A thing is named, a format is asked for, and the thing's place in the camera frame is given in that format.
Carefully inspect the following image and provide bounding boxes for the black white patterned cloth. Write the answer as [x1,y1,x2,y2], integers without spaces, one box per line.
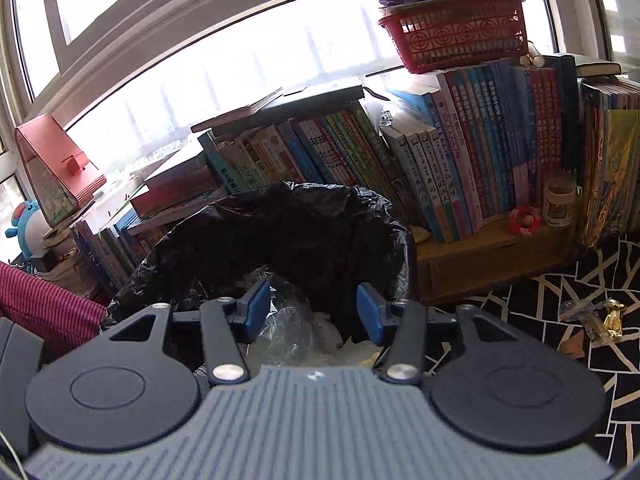
[425,235,640,480]

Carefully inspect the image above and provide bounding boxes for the black flat notebook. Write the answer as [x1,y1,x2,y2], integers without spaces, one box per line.
[191,85,366,136]

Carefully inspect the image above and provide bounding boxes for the white thin cable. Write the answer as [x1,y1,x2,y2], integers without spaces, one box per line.
[0,429,27,480]

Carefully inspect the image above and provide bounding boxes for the red striped clothing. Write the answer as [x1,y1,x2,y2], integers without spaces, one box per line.
[0,261,108,367]

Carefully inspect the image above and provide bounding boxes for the black trash bag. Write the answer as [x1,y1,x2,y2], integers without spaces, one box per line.
[102,182,418,376]

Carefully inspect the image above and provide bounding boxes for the small clear wrapper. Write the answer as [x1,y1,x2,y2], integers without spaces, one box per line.
[559,300,602,327]

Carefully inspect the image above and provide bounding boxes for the white paper towel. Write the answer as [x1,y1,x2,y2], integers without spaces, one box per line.
[314,310,382,367]

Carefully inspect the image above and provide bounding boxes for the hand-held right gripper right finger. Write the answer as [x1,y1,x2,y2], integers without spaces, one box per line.
[357,282,531,387]

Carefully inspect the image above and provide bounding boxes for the row of books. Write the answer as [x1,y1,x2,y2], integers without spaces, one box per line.
[75,57,640,301]

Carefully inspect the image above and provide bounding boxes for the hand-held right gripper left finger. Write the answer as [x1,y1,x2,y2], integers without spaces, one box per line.
[110,280,272,387]

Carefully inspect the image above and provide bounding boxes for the pink house shaped box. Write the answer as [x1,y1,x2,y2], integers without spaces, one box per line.
[14,114,108,228]

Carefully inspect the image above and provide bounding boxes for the blue plush toy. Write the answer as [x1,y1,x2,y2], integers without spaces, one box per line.
[5,200,48,257]

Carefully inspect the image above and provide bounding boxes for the clear plastic bag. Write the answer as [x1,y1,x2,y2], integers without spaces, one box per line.
[245,270,323,367]

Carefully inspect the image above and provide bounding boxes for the wooden book shelf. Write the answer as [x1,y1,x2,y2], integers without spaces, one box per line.
[415,220,577,307]

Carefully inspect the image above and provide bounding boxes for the red plastic basket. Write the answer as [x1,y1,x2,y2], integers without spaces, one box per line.
[377,0,530,75]

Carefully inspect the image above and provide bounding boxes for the gold foil wrapper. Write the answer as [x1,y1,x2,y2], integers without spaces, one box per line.
[599,298,627,339]

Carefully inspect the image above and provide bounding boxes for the grey window frame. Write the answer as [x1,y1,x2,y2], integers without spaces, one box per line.
[0,0,640,186]

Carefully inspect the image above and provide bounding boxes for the brown paper envelope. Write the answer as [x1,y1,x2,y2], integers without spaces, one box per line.
[556,332,587,361]

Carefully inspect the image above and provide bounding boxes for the small red white toy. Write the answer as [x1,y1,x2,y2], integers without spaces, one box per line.
[509,205,542,236]

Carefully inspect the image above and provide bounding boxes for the clear jar with pink lid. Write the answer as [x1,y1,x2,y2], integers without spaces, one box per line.
[544,175,578,229]

